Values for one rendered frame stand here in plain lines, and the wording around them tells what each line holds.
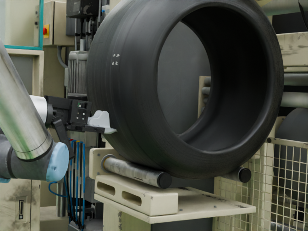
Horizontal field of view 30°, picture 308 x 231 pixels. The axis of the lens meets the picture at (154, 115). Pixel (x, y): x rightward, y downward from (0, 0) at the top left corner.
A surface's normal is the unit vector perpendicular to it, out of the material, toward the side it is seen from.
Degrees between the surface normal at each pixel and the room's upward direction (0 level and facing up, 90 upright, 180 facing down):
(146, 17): 65
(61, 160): 92
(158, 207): 90
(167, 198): 90
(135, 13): 57
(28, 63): 90
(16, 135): 133
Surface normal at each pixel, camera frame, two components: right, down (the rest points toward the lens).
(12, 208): 0.51, 0.06
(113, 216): -0.86, 0.00
